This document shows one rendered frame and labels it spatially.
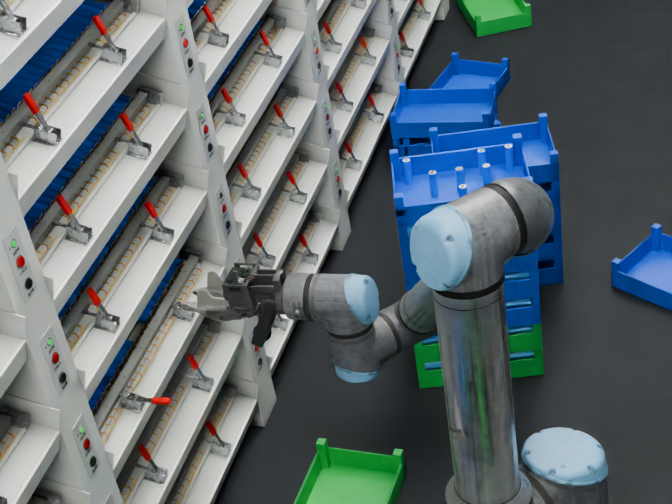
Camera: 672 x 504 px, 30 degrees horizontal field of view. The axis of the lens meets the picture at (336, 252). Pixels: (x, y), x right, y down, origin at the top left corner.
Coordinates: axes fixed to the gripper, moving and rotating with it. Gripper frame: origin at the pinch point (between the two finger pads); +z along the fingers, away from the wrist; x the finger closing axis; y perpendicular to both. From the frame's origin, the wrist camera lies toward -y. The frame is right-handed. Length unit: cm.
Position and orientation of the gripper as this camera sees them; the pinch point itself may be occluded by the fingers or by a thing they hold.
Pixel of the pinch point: (196, 301)
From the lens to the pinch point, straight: 248.7
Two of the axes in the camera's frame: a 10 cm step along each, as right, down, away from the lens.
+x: -2.8, 6.1, -7.4
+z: -9.4, -0.2, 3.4
